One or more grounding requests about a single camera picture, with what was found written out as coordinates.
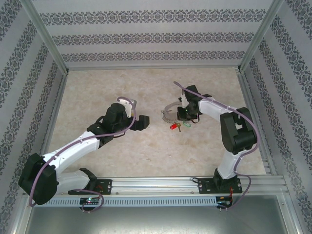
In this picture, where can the brass key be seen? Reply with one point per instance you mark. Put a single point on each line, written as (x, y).
(179, 126)

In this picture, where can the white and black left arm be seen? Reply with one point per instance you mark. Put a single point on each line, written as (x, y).
(73, 148)

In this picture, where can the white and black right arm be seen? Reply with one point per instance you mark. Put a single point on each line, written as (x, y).
(234, 161)

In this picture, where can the small controller board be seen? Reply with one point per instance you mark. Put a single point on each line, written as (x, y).
(90, 201)
(224, 201)

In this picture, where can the grey metal sheet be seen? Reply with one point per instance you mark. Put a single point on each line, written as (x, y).
(156, 219)

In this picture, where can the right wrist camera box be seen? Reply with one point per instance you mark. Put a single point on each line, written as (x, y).
(183, 98)

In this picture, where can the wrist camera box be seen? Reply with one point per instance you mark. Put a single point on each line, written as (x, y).
(183, 98)
(129, 107)

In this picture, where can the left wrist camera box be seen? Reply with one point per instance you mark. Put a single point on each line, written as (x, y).
(129, 107)

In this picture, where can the aluminium rear rail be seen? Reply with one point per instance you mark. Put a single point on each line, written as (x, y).
(151, 68)

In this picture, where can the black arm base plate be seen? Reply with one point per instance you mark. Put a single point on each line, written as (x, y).
(106, 186)
(204, 186)

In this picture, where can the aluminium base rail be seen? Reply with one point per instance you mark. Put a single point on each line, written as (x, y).
(156, 185)

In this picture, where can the aluminium frame post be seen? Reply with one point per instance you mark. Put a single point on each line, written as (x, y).
(260, 31)
(44, 31)

